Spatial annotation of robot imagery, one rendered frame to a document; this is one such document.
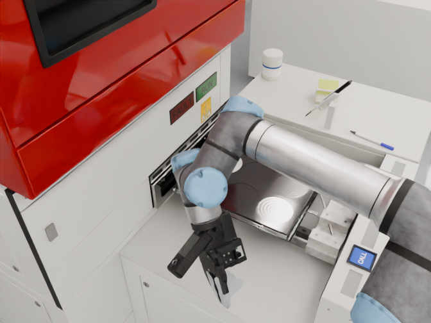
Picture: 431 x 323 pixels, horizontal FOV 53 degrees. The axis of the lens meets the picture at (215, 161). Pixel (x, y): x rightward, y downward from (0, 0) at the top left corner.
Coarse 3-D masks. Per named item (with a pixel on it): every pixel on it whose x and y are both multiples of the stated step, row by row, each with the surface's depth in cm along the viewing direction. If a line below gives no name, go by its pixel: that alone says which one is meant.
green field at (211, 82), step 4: (212, 76) 130; (208, 80) 129; (212, 80) 131; (204, 84) 127; (208, 84) 130; (212, 84) 132; (200, 88) 126; (204, 88) 128; (208, 88) 131; (200, 92) 127; (204, 92) 129; (200, 96) 128
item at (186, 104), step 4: (192, 96) 123; (184, 100) 120; (188, 100) 122; (192, 100) 124; (180, 104) 119; (184, 104) 121; (188, 104) 123; (192, 104) 125; (176, 108) 118; (180, 108) 120; (184, 108) 122; (188, 108) 124; (172, 112) 117; (176, 112) 119; (180, 112) 120; (184, 112) 122; (172, 116) 117; (176, 116) 119; (172, 120) 118
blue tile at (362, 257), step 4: (356, 248) 101; (356, 252) 100; (360, 252) 100; (364, 252) 100; (352, 256) 99; (356, 256) 99; (360, 256) 99; (364, 256) 99; (368, 256) 99; (372, 256) 99; (352, 260) 98; (356, 260) 98; (360, 260) 98; (364, 260) 98; (368, 260) 98; (372, 260) 98; (360, 264) 97; (364, 264) 97; (368, 264) 97; (368, 268) 97
